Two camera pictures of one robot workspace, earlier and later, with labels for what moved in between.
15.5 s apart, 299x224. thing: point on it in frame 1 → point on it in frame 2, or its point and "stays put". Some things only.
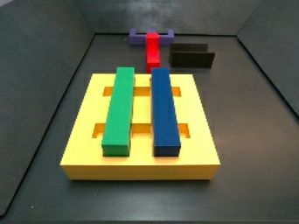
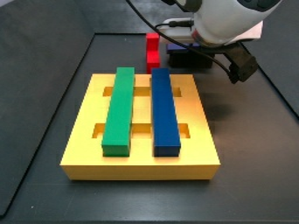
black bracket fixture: x=191 y=56 stays put
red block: x=152 y=51 stays put
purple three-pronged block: x=166 y=39 → x=178 y=46
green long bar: x=116 y=136 stays put
